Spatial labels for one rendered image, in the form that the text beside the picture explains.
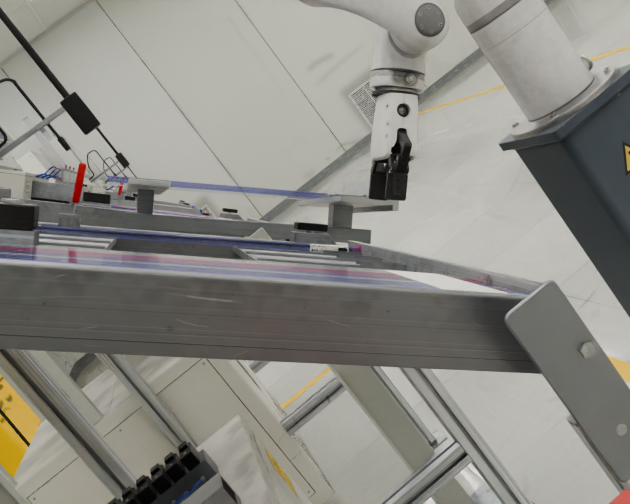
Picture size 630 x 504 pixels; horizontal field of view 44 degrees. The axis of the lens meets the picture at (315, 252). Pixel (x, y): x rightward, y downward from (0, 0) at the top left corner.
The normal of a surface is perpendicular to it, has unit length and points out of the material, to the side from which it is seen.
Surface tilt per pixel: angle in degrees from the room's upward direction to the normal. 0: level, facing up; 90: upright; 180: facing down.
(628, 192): 90
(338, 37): 90
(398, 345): 90
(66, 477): 90
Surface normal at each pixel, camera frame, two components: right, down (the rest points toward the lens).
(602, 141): 0.25, 0.04
